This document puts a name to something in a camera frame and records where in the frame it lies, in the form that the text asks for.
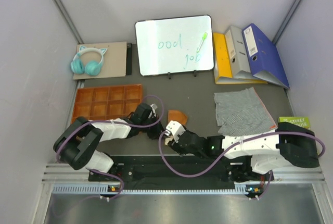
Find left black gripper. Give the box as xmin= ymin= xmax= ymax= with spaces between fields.
xmin=140 ymin=115 xmax=170 ymax=140

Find orange underwear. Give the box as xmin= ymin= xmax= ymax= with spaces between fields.
xmin=168 ymin=110 xmax=188 ymax=126

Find grey striped underwear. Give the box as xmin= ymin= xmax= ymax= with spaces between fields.
xmin=214 ymin=87 xmax=277 ymax=136

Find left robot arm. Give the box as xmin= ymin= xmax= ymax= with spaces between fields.
xmin=53 ymin=103 xmax=164 ymax=181

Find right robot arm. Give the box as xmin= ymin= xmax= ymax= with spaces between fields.
xmin=166 ymin=121 xmax=321 ymax=180

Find orange compartment tray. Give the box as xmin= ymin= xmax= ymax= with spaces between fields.
xmin=71 ymin=84 xmax=143 ymax=122

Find beige board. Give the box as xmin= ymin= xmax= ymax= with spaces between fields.
xmin=73 ymin=42 xmax=127 ymax=80

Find teal cat-ear headphones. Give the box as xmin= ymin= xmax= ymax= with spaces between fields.
xmin=70 ymin=45 xmax=108 ymax=77

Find whiteboard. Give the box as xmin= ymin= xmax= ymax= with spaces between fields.
xmin=135 ymin=15 xmax=214 ymax=76

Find yellow binder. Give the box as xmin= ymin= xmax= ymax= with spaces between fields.
xmin=213 ymin=33 xmax=267 ymax=84

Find grey binder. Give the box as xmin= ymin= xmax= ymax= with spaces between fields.
xmin=225 ymin=26 xmax=255 ymax=80

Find green marker pen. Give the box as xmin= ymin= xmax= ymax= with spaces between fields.
xmin=196 ymin=32 xmax=208 ymax=53

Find blue binder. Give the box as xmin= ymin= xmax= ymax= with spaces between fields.
xmin=242 ymin=23 xmax=290 ymax=89

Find green treehouse book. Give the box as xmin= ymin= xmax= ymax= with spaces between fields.
xmin=278 ymin=116 xmax=311 ymax=130

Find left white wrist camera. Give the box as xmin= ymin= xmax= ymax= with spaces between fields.
xmin=150 ymin=104 xmax=158 ymax=110

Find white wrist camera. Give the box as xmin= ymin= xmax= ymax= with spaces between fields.
xmin=150 ymin=104 xmax=158 ymax=110
xmin=166 ymin=120 xmax=186 ymax=143

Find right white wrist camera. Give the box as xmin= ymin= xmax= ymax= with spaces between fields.
xmin=166 ymin=120 xmax=186 ymax=143

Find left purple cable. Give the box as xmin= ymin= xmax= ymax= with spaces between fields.
xmin=56 ymin=94 xmax=164 ymax=201

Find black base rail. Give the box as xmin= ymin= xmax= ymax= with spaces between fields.
xmin=88 ymin=156 xmax=274 ymax=190

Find grey cable duct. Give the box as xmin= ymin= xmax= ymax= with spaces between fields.
xmin=52 ymin=184 xmax=259 ymax=196

